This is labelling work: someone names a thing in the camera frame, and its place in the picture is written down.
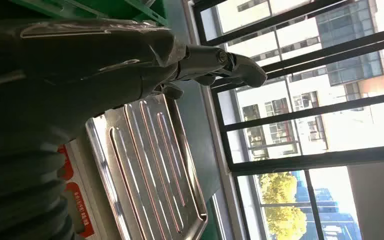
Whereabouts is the green plastic crate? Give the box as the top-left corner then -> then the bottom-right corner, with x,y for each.
9,0 -> 168,27

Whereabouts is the white electronic weighing scale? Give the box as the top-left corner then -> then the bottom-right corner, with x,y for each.
57,94 -> 209,240

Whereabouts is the white building with windows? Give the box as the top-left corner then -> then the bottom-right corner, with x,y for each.
216,0 -> 332,162

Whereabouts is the yellow-green tree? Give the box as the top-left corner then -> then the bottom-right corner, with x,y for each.
259,172 -> 308,240

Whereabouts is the blue glass building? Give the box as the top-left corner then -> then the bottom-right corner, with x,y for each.
315,0 -> 384,87

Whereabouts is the black window frame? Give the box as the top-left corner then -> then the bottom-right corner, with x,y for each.
191,0 -> 384,240

